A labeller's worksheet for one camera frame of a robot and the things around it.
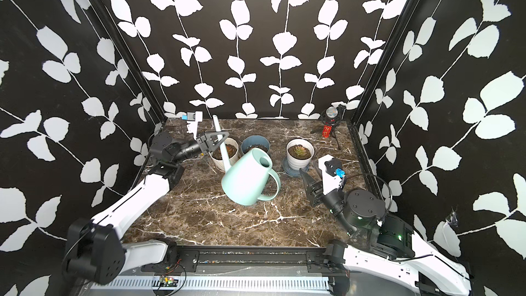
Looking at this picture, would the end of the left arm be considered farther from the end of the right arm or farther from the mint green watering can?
the end of the right arm

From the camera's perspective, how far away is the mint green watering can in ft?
2.12

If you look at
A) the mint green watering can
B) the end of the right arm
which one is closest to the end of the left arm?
the mint green watering can
